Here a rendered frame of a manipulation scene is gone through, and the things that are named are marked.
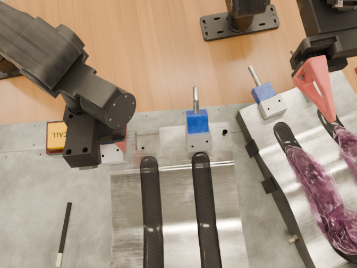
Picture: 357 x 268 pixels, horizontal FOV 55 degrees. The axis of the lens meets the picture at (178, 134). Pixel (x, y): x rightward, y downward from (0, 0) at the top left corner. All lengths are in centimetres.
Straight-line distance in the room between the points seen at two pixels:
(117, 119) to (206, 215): 32
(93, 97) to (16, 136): 48
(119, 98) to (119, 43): 47
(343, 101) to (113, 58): 57
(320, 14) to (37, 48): 35
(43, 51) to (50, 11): 56
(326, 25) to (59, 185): 65
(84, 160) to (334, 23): 38
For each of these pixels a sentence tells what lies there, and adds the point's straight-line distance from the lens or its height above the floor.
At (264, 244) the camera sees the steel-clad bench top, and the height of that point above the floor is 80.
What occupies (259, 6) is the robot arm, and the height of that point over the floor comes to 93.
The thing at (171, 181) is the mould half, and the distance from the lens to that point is 72.
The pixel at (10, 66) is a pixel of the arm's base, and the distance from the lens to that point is 95.
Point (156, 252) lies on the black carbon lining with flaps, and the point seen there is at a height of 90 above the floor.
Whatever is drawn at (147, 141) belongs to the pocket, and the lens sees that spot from 76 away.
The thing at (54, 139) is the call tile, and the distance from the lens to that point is 85.
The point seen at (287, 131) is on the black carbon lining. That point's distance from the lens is 81.
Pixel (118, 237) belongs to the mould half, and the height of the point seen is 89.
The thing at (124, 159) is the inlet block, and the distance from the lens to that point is 68.
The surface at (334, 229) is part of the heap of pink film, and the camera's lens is 76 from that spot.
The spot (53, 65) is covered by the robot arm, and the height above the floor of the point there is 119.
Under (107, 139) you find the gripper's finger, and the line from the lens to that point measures 60.
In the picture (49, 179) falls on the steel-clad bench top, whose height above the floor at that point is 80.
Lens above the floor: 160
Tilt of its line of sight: 75 degrees down
